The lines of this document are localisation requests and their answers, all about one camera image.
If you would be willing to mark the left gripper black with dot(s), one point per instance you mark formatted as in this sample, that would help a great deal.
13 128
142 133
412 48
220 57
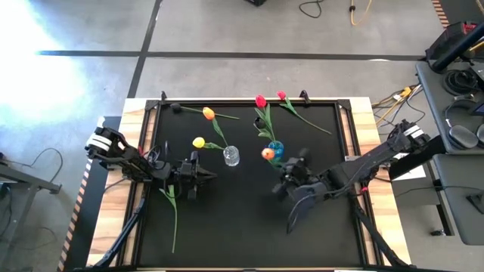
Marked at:
187 174

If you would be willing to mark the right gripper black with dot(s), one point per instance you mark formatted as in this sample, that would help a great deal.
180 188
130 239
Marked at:
302 181

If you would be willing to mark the yellow artificial tulip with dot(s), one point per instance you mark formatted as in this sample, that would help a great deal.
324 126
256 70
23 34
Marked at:
198 142

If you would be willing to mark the red artificial tulip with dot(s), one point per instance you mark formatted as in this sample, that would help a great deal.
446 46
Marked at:
260 101
172 194

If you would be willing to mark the orange artificial tulip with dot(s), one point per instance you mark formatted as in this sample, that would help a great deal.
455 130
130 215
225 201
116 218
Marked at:
267 153
208 113

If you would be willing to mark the black artificial tulip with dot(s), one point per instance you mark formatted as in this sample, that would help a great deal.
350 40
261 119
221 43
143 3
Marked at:
175 107
259 122

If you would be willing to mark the pink artificial tulip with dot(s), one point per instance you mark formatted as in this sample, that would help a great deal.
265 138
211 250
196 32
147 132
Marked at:
281 94

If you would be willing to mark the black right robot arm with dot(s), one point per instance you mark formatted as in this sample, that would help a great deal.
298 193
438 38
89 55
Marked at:
372 161

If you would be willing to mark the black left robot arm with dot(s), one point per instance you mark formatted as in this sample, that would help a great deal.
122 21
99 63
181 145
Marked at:
128 156

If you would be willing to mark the clear textured glass vase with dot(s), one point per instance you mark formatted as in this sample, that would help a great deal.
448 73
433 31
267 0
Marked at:
231 155

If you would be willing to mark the blue textured glass vase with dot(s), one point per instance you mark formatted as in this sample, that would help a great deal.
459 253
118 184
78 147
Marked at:
277 149

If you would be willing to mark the white paper sheet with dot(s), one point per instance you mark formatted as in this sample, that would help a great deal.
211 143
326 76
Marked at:
410 172

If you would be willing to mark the black hazard-striped side panel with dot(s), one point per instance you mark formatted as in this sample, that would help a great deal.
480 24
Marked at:
85 226

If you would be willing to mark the grey side desk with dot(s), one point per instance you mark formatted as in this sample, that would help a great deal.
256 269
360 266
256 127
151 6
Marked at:
453 189

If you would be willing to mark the black headphones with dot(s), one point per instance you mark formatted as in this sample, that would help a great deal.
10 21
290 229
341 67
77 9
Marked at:
463 136

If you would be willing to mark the grey metal cart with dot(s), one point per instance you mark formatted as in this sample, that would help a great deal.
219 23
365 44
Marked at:
22 181

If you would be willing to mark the black pole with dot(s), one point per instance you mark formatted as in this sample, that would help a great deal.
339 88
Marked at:
457 45

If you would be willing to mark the black table frame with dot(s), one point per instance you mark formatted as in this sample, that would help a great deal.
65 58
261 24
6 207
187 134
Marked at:
227 101

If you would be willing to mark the black frame clamp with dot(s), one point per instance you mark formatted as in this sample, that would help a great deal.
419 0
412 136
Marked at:
163 97
304 96

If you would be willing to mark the black diagonal frame strut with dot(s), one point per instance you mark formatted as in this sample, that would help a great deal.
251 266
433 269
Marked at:
125 234
378 238

